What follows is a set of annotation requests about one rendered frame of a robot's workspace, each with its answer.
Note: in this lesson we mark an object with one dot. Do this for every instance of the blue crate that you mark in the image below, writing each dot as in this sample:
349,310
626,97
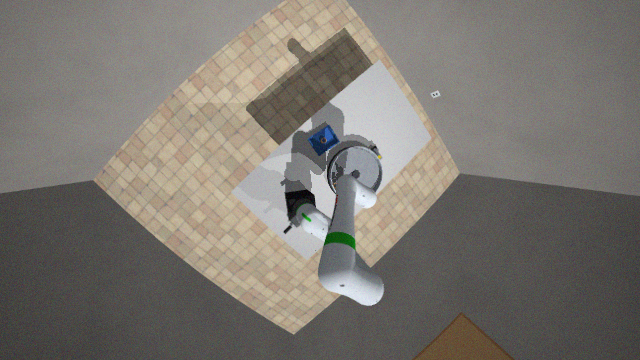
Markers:
319,147

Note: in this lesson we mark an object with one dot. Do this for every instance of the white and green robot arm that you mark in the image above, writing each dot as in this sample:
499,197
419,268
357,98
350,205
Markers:
338,272

